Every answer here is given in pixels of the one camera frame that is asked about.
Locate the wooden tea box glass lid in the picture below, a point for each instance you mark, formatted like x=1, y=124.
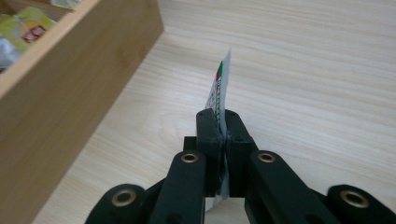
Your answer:
x=62, y=109

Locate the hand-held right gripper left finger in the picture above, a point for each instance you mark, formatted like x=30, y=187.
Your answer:
x=210, y=140

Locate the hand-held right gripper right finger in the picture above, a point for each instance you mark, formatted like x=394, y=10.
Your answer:
x=239, y=143

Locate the white tea sachet green print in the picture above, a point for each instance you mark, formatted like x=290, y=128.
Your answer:
x=221, y=84

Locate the pile of tea packets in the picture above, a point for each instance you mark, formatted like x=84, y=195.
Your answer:
x=25, y=26

